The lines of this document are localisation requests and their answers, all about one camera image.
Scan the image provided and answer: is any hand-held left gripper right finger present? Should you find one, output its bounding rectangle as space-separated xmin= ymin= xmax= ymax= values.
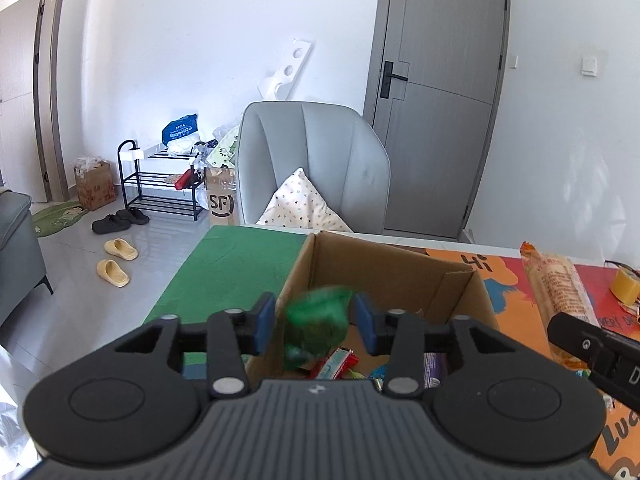
xmin=354 ymin=293 xmax=501 ymax=400

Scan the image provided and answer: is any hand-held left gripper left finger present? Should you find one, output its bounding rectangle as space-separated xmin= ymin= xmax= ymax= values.
xmin=114 ymin=291 xmax=277 ymax=401

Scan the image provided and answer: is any red sausage packet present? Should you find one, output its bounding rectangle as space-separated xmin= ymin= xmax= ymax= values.
xmin=307 ymin=346 xmax=361 ymax=380

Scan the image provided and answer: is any green triangular snack packet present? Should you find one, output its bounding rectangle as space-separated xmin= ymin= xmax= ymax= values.
xmin=282 ymin=285 xmax=351 ymax=368

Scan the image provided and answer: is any green blue snack packet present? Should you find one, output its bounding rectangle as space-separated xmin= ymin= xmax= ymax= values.
xmin=350 ymin=366 xmax=390 ymax=392

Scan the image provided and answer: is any pale purple snack packet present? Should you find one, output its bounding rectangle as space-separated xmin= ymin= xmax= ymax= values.
xmin=424 ymin=352 xmax=448 ymax=388

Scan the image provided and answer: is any orange bread packet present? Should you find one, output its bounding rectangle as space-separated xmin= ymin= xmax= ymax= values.
xmin=520 ymin=241 xmax=606 ymax=376

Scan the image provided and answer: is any colourful printed table mat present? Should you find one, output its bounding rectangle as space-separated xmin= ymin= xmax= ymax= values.
xmin=142 ymin=225 xmax=640 ymax=480

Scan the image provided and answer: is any yellow tape roll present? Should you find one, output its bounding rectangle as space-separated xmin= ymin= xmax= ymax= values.
xmin=610 ymin=267 xmax=640 ymax=306

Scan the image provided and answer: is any spotted white pillow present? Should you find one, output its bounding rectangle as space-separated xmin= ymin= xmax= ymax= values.
xmin=256 ymin=167 xmax=353 ymax=233

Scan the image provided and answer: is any cardboard box black logo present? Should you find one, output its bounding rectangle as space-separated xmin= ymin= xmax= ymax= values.
xmin=205 ymin=165 xmax=238 ymax=227

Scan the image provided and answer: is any yellow slipper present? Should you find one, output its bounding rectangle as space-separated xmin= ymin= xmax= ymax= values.
xmin=103 ymin=238 xmax=139 ymax=261
xmin=96 ymin=259 xmax=130 ymax=288

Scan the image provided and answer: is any black slipper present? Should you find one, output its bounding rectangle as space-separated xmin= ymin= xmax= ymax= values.
xmin=91 ymin=214 xmax=132 ymax=235
xmin=116 ymin=208 xmax=151 ymax=226

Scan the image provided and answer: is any grey chair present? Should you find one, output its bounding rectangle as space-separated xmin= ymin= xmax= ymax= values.
xmin=235 ymin=101 xmax=392 ymax=235

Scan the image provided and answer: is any light green printed bag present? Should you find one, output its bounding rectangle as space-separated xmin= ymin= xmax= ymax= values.
xmin=207 ymin=125 xmax=241 ymax=167

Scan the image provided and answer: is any black shoe rack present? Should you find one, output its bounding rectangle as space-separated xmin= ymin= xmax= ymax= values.
xmin=117 ymin=139 xmax=208 ymax=222

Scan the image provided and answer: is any white plastic bag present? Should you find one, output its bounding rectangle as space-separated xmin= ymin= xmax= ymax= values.
xmin=166 ymin=137 xmax=201 ymax=157

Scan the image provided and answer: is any grey door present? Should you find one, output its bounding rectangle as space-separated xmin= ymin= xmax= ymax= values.
xmin=362 ymin=0 xmax=512 ymax=241

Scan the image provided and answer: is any blue plastic bag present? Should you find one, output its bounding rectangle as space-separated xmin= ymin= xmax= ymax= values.
xmin=161 ymin=112 xmax=201 ymax=145

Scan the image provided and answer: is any brown printed cardboard box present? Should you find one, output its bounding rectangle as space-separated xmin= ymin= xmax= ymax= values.
xmin=74 ymin=157 xmax=117 ymax=212

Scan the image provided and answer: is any green rug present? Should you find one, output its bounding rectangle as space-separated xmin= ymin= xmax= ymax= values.
xmin=31 ymin=201 xmax=91 ymax=238

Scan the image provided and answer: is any grey sofa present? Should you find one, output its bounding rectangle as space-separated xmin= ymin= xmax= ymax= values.
xmin=0 ymin=190 xmax=55 ymax=326

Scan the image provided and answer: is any white foam board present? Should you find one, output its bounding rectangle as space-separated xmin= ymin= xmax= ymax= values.
xmin=257 ymin=37 xmax=315 ymax=103

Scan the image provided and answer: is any white plastic sheet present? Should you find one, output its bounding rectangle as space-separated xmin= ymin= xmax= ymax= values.
xmin=0 ymin=345 xmax=41 ymax=480

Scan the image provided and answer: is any black door handle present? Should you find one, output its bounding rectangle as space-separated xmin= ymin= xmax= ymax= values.
xmin=380 ymin=60 xmax=410 ymax=99

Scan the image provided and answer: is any grey doorway frame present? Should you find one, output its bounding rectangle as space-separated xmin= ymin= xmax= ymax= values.
xmin=0 ymin=0 xmax=71 ymax=206

